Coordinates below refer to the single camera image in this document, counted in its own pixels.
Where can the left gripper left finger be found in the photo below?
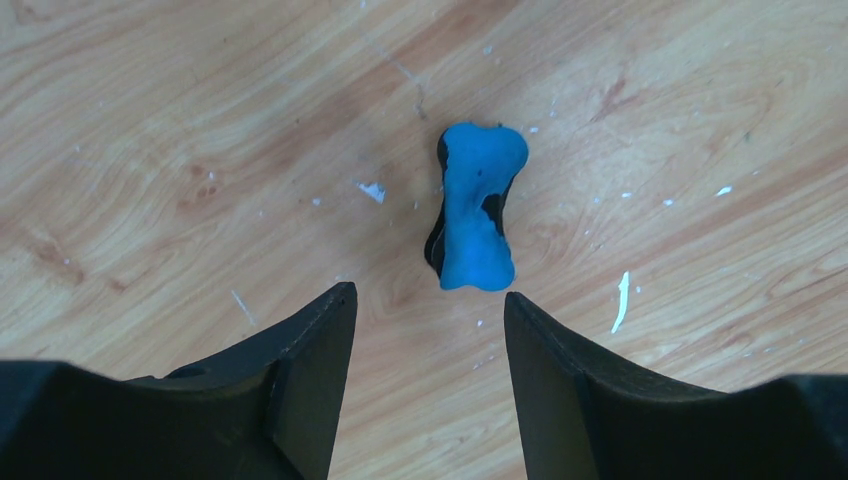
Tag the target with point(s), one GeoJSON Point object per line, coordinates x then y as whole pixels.
{"type": "Point", "coordinates": [267, 407]}

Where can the blue black eraser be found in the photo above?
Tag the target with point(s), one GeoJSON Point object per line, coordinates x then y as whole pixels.
{"type": "Point", "coordinates": [468, 245]}

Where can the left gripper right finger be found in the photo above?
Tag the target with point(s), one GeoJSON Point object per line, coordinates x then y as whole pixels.
{"type": "Point", "coordinates": [585, 412]}

